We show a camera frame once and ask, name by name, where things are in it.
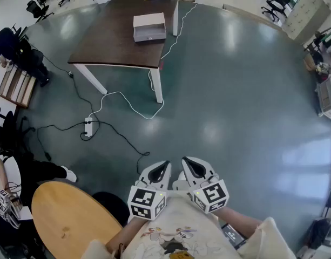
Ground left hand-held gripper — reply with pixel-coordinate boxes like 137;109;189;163
127;160;172;221

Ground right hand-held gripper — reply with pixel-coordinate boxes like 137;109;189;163
181;156;230;214

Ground white drawer box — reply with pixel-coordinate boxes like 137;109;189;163
133;23;167;43

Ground person's left forearm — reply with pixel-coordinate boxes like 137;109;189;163
105;216;145;253

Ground person's right forearm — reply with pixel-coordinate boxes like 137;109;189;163
216;206;264;237

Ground person's white shoe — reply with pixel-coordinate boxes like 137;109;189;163
172;170;193;192

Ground person's cream printed shirt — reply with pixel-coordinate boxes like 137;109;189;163
88;190;298;259

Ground black round stool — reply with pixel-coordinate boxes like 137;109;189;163
91;192;131;228

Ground black device with screen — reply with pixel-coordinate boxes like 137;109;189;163
221;223;248;248

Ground white power strip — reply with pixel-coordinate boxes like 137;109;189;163
84;117;93;138

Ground round light wooden table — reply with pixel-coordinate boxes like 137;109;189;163
31;181;124;259

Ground black bag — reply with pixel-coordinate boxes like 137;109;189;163
307;216;331;251

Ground dark wooden table white legs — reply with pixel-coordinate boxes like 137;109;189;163
67;0;181;104

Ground slatted wooden rack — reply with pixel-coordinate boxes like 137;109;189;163
0;67;37;109

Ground pale grey cabinet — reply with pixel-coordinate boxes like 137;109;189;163
285;0;331;40

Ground black cable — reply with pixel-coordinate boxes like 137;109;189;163
36;120;151;176
29;43;101;141

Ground white power cable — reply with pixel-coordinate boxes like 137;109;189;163
85;2;200;120

